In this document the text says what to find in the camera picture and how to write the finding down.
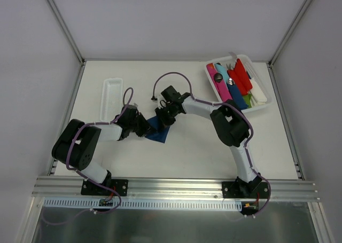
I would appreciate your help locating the green napkin roll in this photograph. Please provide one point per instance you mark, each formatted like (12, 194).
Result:
(248, 100)

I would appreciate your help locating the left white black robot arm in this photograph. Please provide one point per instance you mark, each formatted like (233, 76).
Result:
(76, 145)

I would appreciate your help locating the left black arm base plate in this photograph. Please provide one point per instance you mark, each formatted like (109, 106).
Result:
(119, 185)

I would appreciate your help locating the white basket of rolls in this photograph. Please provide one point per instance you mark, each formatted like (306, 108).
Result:
(229, 62)

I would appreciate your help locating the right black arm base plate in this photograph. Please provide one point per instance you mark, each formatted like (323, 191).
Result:
(242, 190)

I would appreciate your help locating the white slotted cable duct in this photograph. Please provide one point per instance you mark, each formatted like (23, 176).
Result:
(143, 204)

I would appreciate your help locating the red napkin roll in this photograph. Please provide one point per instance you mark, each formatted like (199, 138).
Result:
(240, 77)

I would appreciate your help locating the black round spoon head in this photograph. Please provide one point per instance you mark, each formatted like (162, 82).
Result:
(218, 77)

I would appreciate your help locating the blue paper napkin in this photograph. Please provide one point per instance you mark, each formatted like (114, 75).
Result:
(158, 132)

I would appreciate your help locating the pink napkin roll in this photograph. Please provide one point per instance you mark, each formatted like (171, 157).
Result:
(221, 87)

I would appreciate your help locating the white perforated plastic tray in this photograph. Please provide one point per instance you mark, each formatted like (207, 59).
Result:
(111, 101)

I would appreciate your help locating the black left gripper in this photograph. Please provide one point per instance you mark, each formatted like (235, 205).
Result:
(144, 125)

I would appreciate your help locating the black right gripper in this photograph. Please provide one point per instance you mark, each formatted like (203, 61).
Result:
(165, 115)

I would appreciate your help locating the teal napkin roll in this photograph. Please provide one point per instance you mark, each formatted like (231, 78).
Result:
(220, 69)

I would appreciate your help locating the blue napkin roll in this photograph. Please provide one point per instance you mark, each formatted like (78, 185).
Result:
(236, 95)

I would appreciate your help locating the aluminium mounting rail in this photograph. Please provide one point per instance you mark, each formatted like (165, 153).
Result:
(177, 189)

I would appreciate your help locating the white napkin roll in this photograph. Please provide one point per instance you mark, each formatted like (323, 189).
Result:
(257, 94)

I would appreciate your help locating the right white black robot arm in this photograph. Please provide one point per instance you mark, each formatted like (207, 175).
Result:
(231, 126)

